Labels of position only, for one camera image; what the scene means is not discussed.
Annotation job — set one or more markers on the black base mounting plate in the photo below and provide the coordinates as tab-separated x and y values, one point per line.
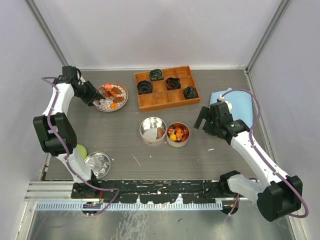
154	191

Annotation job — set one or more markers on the wooden compartment tray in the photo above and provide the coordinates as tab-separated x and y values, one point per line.
161	97

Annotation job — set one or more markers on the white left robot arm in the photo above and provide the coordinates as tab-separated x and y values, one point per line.
53	128

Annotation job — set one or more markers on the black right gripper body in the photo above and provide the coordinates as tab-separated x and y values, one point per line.
210	125

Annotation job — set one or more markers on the striped bacon cube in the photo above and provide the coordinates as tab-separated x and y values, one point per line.
170	131

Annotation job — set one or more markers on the folded light blue cloth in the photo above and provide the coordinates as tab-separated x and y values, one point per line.
242	108

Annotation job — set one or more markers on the brown meat piece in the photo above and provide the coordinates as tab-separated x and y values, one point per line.
160	132

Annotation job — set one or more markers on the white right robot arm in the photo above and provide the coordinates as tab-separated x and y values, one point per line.
276	194

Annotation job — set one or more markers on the dark seaweed roll centre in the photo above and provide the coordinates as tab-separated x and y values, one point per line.
173	83

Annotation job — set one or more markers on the tall pink lunch tin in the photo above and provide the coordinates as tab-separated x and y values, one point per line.
148	131

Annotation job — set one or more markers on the orange heart carrot piece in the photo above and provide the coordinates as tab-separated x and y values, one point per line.
113	106

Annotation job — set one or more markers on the dark seaweed roll back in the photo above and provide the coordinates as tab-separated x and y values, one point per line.
156	75

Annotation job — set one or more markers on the green object behind lid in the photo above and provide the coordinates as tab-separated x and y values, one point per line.
82	151

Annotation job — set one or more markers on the brown patterned food plate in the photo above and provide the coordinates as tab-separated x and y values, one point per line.
120	90

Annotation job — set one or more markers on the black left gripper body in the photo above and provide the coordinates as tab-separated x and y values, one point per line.
86	93

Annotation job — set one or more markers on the brown fried cutlet piece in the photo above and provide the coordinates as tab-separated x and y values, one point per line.
118	99

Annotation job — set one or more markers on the white slotted cable duct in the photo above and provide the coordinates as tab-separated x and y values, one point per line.
94	206

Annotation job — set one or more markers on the dark seaweed roll right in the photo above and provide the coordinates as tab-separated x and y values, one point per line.
190	92

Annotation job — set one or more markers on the aluminium frame rail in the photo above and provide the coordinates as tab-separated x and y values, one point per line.
49	191

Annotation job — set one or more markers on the orange shrimp piece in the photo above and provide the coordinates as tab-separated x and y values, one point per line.
108	91

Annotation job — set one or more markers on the round metal lid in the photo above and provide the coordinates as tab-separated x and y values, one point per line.
99	163

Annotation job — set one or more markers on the red sausage piece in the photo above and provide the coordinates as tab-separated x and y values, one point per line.
185	135

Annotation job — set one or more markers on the short pink lunch tin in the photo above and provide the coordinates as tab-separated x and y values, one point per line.
177	143

